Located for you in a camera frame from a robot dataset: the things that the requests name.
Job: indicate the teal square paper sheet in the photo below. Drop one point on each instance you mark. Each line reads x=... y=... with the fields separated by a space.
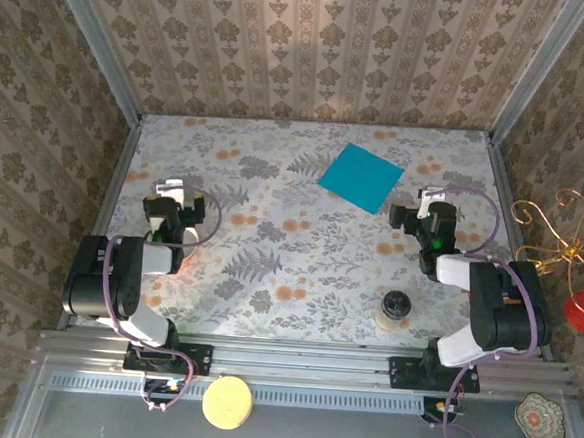
x=360 y=178

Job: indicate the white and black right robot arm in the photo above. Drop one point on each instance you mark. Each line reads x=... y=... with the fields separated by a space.
x=506 y=314

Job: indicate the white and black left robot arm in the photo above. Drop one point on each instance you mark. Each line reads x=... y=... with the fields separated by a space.
x=87 y=275

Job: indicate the white cup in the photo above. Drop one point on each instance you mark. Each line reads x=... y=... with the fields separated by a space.
x=194 y=237

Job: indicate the glass jar with black lid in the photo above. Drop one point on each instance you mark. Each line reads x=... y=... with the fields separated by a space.
x=395 y=306

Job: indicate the small black controller board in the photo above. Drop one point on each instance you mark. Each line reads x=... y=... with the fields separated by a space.
x=441 y=410
x=159 y=392

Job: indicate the yellow round sponge disc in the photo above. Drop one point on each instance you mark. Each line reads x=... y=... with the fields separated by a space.
x=228 y=402

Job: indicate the small patterned ceramic dish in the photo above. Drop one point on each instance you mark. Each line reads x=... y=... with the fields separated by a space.
x=538 y=419

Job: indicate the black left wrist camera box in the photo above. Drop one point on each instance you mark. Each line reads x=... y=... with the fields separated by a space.
x=155 y=207

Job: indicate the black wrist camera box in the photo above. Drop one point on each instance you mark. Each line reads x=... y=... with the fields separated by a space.
x=403 y=217
x=155 y=207

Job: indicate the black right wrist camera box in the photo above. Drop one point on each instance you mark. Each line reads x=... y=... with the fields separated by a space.
x=403 y=217

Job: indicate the aluminium side rail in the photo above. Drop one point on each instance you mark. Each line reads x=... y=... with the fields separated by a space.
x=104 y=211
x=505 y=194

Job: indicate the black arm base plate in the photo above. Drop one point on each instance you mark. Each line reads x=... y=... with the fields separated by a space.
x=197 y=358
x=401 y=372

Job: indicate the aluminium frame rail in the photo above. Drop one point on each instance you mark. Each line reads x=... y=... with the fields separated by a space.
x=287 y=361

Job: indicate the aluminium corner post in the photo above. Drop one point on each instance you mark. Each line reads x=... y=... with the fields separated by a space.
x=540 y=71
x=103 y=50

